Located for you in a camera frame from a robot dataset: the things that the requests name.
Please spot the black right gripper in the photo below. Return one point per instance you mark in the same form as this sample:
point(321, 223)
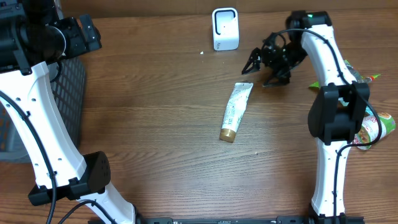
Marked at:
point(267, 53)

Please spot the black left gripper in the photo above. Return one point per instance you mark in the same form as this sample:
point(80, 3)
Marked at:
point(81, 45)

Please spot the white tube with gold cap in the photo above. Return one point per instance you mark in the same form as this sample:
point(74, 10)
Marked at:
point(234, 111)

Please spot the green instant noodle cup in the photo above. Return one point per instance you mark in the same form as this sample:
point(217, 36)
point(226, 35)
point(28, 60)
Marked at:
point(369, 128)

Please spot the teal tissue pack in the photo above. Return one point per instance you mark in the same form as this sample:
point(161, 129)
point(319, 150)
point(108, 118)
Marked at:
point(368, 109)

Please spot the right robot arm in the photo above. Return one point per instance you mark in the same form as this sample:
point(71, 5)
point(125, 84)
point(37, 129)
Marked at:
point(337, 112)

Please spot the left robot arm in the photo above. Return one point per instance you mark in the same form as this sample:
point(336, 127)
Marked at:
point(33, 36)

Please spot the white barcode scanner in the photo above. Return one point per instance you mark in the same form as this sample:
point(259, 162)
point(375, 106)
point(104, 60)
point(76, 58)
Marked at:
point(225, 29)

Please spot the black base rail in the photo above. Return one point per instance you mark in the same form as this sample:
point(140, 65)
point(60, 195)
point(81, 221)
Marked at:
point(278, 220)

